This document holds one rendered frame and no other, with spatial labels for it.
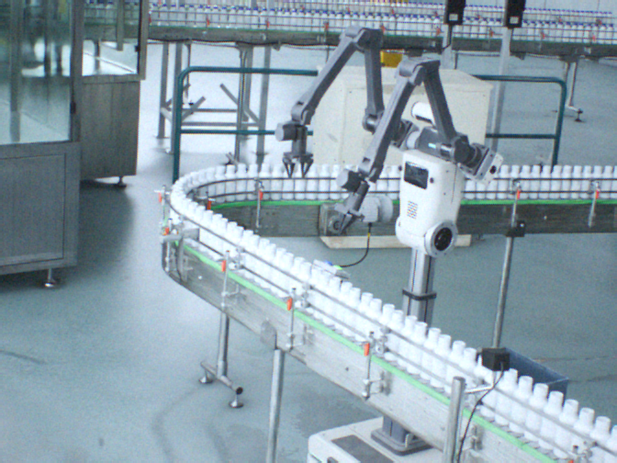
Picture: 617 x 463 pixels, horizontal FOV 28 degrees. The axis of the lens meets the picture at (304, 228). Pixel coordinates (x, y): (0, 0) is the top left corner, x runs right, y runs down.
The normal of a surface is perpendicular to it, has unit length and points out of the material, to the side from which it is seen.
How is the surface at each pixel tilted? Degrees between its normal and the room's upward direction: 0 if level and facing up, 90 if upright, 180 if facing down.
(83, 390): 0
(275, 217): 90
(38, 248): 90
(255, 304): 90
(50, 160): 90
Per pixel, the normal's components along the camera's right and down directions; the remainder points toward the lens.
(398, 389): -0.82, 0.11
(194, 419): 0.08, -0.95
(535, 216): 0.30, 0.30
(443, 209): 0.55, 0.45
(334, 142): -0.96, 0.00
